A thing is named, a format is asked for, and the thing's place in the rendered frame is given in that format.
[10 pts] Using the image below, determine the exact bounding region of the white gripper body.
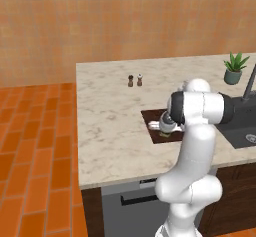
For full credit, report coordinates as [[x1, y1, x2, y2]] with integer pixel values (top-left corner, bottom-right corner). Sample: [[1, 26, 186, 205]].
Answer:
[[147, 120, 184, 133]]

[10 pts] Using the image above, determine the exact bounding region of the dark brown cutting board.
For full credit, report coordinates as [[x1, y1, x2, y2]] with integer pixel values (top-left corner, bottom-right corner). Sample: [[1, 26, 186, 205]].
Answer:
[[140, 108, 186, 145]]

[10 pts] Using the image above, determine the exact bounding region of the dark grey sink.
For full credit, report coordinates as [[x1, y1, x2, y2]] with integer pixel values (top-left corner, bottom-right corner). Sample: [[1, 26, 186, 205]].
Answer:
[[213, 95, 256, 150]]

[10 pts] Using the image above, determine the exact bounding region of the grey dishwasher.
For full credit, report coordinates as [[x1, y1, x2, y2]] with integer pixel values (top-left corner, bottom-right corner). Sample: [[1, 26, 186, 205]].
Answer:
[[101, 172, 205, 237]]

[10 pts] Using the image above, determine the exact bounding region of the green potted plant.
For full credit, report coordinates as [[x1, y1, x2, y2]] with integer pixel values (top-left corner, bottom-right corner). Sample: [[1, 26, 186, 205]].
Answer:
[[223, 51, 251, 86]]

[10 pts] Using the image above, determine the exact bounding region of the dark grey tap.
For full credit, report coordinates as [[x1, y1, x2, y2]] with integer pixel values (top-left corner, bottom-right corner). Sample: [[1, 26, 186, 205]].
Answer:
[[241, 63, 256, 103]]

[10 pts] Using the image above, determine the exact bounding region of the dark brown cupboard side panel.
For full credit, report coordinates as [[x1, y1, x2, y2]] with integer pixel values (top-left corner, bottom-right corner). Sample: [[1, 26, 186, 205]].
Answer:
[[80, 186, 105, 237]]

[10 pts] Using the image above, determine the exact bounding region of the dark brown cupboard door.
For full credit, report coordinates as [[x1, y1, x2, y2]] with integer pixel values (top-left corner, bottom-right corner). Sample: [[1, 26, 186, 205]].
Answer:
[[198, 162, 256, 237]]

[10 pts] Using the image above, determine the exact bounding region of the black dishwasher handle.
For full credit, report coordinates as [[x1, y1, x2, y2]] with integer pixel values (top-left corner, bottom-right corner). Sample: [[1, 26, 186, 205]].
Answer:
[[120, 194, 160, 206]]

